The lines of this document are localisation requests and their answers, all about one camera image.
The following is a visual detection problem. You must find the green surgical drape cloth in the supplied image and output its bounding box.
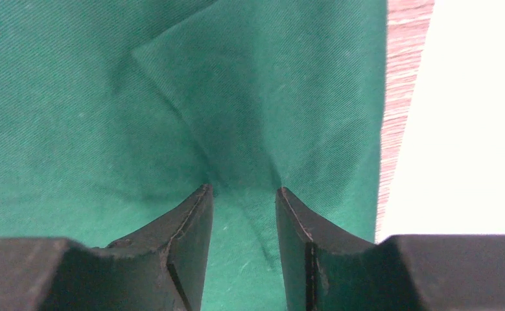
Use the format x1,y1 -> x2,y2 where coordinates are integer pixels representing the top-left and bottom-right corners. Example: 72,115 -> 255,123
0,1 -> 386,310

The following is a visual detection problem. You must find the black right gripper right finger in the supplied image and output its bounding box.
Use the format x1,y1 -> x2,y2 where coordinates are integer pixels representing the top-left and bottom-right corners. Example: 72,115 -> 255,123
276,187 -> 505,311

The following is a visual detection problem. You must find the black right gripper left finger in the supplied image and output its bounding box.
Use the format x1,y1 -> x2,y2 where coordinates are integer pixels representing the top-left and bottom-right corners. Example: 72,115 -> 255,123
0,185 -> 214,310

